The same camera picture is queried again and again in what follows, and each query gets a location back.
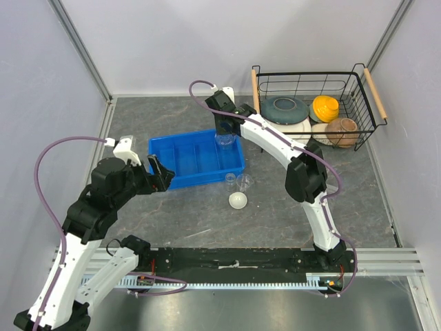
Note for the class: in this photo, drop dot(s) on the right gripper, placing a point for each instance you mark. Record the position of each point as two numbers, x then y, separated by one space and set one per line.
219 129

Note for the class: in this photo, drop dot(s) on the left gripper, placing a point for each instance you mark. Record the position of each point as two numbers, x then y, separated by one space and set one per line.
162 178

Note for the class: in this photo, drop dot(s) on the round glass flask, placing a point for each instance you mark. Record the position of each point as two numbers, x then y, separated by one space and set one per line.
225 141

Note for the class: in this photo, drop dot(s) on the blue plastic divided bin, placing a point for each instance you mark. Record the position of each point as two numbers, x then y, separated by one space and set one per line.
196 158

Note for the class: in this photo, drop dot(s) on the small glass bottle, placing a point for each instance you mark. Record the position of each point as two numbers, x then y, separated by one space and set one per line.
230 182

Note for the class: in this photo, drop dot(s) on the small glass beaker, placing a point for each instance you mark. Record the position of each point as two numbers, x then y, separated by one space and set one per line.
244 182

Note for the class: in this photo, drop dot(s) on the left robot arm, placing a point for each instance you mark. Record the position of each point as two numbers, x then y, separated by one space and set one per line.
65 304

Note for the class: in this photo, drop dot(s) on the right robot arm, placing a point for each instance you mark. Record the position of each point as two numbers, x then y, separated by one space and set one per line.
306 174

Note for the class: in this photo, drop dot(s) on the dark teal ceramic bowl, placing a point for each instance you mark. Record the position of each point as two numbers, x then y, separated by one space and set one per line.
284 110

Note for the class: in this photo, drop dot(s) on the white ceramic plate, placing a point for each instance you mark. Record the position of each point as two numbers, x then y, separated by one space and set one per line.
300 132

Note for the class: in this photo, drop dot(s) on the speckled white bowl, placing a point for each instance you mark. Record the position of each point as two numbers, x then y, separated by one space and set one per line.
319 134

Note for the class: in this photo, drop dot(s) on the yellow ribbed bowl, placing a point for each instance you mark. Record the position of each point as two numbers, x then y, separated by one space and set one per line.
324 109

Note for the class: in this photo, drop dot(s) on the brown clay cup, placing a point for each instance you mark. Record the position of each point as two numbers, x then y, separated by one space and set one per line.
342 132

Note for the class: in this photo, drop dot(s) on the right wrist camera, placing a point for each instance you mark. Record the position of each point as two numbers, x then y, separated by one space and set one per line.
229 91

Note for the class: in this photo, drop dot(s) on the black wire basket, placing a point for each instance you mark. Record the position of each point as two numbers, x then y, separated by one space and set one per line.
355 91

